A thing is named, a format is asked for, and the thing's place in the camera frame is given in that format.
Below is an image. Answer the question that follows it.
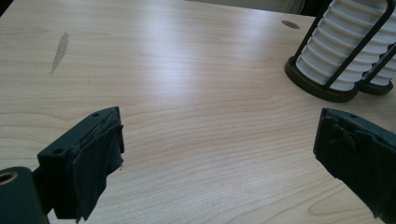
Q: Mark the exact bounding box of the tall stack of white cups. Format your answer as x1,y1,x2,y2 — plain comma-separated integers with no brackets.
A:
361,43,396,87

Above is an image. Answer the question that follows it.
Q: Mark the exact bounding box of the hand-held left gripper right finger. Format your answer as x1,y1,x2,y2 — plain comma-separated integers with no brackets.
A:
312,107,396,224

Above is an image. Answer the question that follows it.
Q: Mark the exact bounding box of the black double cup holder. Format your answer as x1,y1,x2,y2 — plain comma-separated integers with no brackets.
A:
284,0,396,104

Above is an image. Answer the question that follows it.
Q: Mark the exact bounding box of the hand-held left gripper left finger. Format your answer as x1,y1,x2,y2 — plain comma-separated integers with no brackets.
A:
36,105,125,224

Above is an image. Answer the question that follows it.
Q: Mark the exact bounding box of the short stack of white cups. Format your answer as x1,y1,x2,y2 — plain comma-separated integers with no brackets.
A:
295,0,396,92

